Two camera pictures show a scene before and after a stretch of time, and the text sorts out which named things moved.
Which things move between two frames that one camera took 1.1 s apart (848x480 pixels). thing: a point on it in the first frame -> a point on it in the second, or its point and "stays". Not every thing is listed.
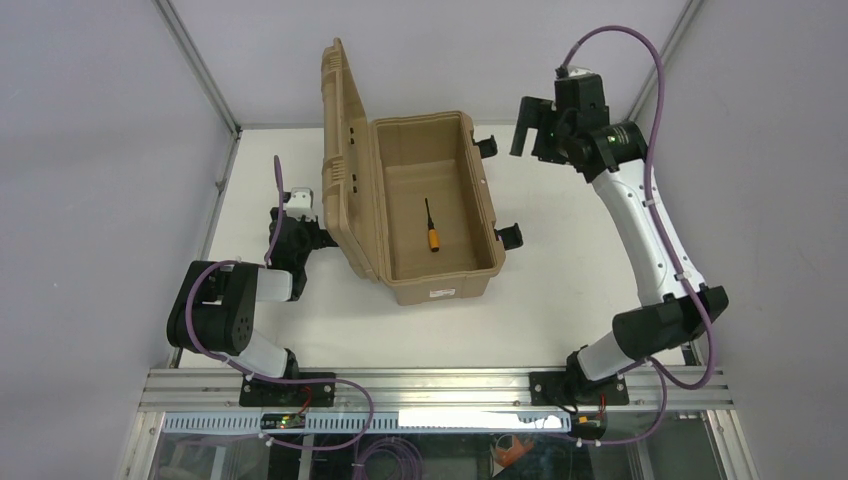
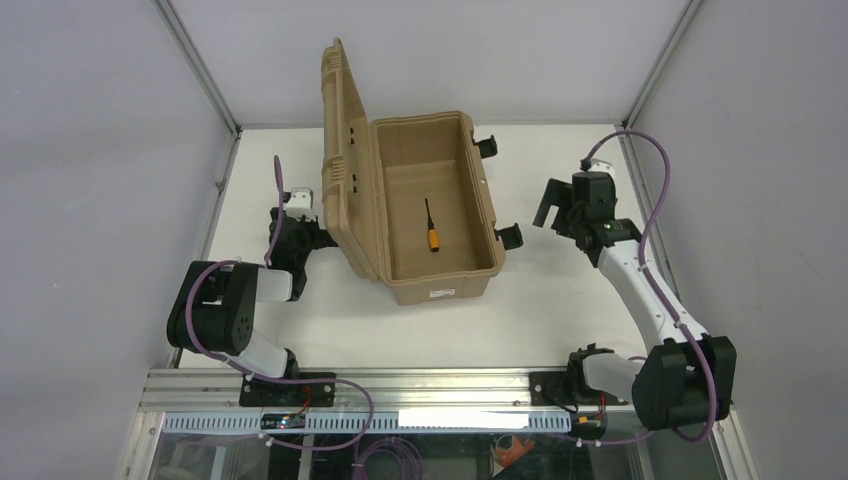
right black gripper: x=542 y=132 -> x=563 y=208
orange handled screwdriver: x=433 y=233 stays
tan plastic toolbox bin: x=405 y=196 stays
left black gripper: x=308 y=237 stays
